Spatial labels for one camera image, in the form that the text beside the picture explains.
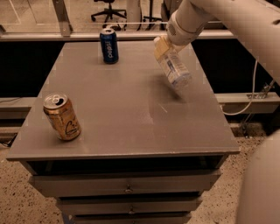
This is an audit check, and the black stand base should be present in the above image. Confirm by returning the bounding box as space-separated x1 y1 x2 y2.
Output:
143 0 161 23

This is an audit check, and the blue Pepsi can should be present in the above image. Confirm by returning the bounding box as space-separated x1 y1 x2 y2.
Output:
100 28 119 64

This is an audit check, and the white cable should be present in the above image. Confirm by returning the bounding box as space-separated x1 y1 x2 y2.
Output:
221 59 259 116

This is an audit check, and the gold LaCroix can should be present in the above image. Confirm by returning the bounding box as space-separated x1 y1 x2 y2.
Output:
43 93 81 141

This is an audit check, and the bottom grey drawer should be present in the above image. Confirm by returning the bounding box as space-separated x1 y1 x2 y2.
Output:
73 213 191 224

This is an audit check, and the grey drawer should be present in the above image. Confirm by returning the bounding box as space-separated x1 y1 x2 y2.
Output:
73 213 191 224
29 170 221 198
57 195 202 215

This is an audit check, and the top grey drawer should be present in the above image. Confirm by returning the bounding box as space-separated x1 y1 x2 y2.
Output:
29 170 221 198

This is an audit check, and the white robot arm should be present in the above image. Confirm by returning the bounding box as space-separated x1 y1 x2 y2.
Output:
155 0 280 224

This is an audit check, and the grey drawer cabinet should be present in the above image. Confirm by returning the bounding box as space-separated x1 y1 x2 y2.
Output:
5 39 241 224

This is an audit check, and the clear plastic water bottle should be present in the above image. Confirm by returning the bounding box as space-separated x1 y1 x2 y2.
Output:
157 44 192 91

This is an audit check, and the middle grey drawer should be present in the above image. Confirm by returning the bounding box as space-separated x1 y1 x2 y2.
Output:
57 195 202 215

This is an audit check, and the black office chair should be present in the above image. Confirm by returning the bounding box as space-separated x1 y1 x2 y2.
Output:
91 0 127 23

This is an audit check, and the metal window rail frame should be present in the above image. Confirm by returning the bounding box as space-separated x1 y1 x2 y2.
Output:
0 0 280 42

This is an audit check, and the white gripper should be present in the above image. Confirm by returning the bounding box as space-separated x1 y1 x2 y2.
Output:
154 2 210 60

